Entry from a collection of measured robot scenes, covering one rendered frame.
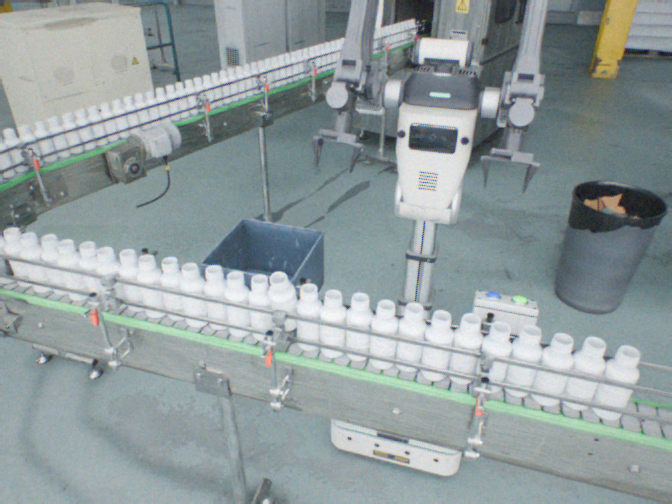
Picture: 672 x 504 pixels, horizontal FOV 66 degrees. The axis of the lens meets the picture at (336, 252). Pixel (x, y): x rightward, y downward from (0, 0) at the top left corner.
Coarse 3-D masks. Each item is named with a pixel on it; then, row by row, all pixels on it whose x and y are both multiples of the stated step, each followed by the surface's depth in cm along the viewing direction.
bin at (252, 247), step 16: (240, 224) 185; (256, 224) 186; (272, 224) 184; (224, 240) 175; (240, 240) 187; (256, 240) 190; (272, 240) 187; (288, 240) 185; (304, 240) 183; (320, 240) 176; (208, 256) 166; (224, 256) 177; (240, 256) 189; (256, 256) 194; (272, 256) 191; (288, 256) 189; (304, 256) 187; (320, 256) 180; (224, 272) 161; (256, 272) 196; (272, 272) 195; (288, 272) 193; (304, 272) 165; (320, 272) 184; (320, 288) 187
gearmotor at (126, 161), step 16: (160, 128) 240; (176, 128) 245; (128, 144) 233; (144, 144) 231; (160, 144) 234; (176, 144) 246; (112, 160) 227; (128, 160) 228; (144, 160) 237; (112, 176) 235; (128, 176) 231; (144, 176) 238
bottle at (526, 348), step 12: (528, 336) 103; (540, 336) 104; (516, 348) 106; (528, 348) 104; (540, 348) 106; (528, 360) 105; (516, 372) 107; (528, 372) 106; (516, 384) 109; (528, 384) 108; (516, 396) 111
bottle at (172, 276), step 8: (168, 264) 126; (176, 264) 124; (168, 272) 124; (176, 272) 125; (160, 280) 126; (168, 280) 124; (176, 280) 125; (176, 288) 126; (168, 296) 127; (176, 296) 127; (168, 304) 128; (176, 304) 128; (184, 312) 130; (176, 320) 131
